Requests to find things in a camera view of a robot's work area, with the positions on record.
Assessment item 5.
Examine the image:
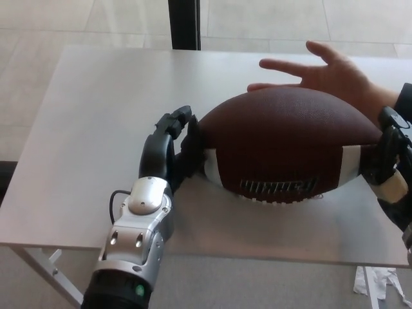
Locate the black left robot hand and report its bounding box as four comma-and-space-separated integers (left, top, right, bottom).
138, 104, 210, 194

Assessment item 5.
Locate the brown american football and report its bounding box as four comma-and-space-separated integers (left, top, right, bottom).
197, 91, 384, 207

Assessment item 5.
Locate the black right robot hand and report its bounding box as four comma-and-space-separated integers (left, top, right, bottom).
363, 106, 412, 233

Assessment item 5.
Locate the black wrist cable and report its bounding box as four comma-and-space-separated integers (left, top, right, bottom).
109, 190, 133, 223

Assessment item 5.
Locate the white table leg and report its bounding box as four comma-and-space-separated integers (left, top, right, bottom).
361, 266, 379, 309

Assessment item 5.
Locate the person's bare hand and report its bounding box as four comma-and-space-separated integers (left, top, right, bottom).
247, 40, 400, 124

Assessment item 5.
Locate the dark low furniture edge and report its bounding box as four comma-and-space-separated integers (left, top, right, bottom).
0, 160, 17, 201

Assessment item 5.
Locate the crumpled white paper scrap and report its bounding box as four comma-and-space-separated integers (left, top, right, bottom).
352, 266, 408, 309

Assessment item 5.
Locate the white diagonal table frame brace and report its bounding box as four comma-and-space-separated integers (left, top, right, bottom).
14, 247, 84, 306

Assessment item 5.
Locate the black window frame post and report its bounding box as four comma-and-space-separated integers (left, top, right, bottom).
167, 0, 203, 51

